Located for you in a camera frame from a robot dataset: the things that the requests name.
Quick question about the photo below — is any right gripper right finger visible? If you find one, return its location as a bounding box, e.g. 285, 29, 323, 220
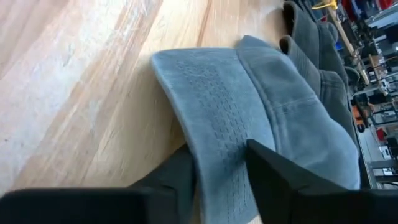
245, 138, 368, 224

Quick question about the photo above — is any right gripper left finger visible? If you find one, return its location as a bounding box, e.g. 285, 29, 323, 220
129, 142, 197, 224

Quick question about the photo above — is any grey baseball cap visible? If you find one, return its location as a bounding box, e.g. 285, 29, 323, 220
150, 34, 361, 224

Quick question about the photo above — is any black baseball cap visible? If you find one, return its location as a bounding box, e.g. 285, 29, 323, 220
282, 0, 349, 91
279, 35, 358, 147

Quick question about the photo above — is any orange black tool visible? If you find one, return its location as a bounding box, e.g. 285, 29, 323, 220
353, 104, 368, 134

